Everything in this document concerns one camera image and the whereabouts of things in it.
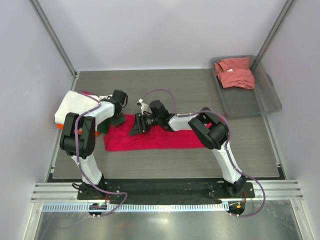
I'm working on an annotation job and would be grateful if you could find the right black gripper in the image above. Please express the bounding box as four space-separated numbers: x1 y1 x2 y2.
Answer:
128 113 161 137

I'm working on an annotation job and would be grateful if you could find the dark green t-shirt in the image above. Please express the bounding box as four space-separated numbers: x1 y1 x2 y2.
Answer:
96 119 111 134

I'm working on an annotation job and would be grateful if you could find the red t-shirt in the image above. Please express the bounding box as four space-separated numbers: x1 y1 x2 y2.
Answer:
103 114 204 152

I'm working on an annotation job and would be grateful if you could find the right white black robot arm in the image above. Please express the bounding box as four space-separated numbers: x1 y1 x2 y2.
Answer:
129 99 247 198

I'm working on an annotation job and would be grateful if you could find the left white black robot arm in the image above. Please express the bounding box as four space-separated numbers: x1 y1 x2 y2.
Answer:
59 90 128 200

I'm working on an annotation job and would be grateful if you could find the grey plastic tray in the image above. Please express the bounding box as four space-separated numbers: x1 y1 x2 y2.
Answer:
209 55 282 118

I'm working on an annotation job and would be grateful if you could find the salmon pink t-shirt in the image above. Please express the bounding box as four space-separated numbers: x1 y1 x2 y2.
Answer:
213 56 256 90

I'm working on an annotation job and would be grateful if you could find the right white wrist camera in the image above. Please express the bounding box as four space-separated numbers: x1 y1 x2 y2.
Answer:
136 98 149 115

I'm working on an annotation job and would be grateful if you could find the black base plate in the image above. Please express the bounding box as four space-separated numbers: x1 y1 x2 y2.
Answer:
76 177 256 205

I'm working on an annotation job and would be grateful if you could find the left aluminium corner post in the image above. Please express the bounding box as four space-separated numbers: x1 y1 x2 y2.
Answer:
29 0 77 78

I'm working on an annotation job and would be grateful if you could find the aluminium corner post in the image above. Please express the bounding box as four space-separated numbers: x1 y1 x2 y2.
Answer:
250 0 296 71
29 0 77 78

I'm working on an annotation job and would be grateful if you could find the slotted cable duct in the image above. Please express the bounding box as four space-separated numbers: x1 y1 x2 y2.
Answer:
42 201 229 213

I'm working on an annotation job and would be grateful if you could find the right aluminium corner post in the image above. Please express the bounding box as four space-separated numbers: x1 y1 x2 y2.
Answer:
250 0 296 71

